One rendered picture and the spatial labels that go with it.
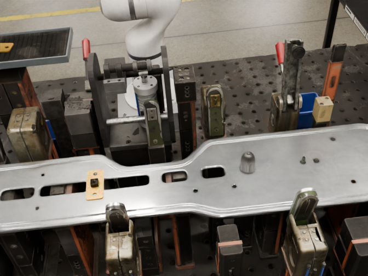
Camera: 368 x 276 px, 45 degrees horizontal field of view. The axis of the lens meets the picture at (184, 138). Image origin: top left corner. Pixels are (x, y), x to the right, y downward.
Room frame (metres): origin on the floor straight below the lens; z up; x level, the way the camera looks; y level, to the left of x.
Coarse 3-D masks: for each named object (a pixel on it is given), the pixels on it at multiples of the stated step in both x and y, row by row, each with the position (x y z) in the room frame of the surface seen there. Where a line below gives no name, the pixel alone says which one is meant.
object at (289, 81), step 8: (288, 40) 0.83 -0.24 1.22; (296, 40) 0.83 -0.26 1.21; (288, 48) 0.82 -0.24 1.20; (296, 48) 0.80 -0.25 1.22; (288, 56) 0.81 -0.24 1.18; (296, 56) 0.79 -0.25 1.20; (288, 64) 0.81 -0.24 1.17; (296, 64) 0.82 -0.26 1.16; (288, 72) 0.81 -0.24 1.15; (296, 72) 0.82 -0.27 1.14; (288, 80) 0.81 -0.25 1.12; (296, 80) 0.81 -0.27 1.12; (288, 88) 0.81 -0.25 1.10; (296, 88) 0.80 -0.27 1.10; (296, 96) 0.80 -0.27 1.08; (296, 104) 0.80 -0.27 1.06
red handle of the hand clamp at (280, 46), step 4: (276, 44) 0.92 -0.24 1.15; (280, 44) 0.92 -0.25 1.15; (276, 48) 0.92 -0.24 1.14; (280, 48) 0.91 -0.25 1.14; (276, 52) 0.91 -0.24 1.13; (280, 52) 0.90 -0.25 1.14; (280, 56) 0.89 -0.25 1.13; (280, 60) 0.89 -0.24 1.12; (280, 64) 0.88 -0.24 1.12; (280, 68) 0.88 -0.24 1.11; (280, 72) 0.87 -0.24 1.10; (288, 96) 0.81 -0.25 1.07; (288, 100) 0.80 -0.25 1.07; (292, 100) 0.80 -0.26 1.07; (288, 104) 0.80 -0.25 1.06
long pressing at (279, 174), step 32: (320, 128) 0.77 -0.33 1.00; (352, 128) 0.76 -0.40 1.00; (64, 160) 0.72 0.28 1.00; (96, 160) 0.72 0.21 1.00; (192, 160) 0.70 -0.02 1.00; (224, 160) 0.69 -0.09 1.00; (256, 160) 0.68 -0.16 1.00; (288, 160) 0.67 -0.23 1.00; (320, 160) 0.67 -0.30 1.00; (352, 160) 0.66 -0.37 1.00; (0, 192) 0.64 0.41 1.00; (128, 192) 0.62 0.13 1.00; (160, 192) 0.61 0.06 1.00; (192, 192) 0.60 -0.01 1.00; (224, 192) 0.60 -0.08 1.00; (256, 192) 0.59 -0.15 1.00; (288, 192) 0.59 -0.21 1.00; (320, 192) 0.58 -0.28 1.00; (352, 192) 0.57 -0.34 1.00; (0, 224) 0.56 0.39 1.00; (32, 224) 0.55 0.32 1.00; (64, 224) 0.55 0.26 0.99
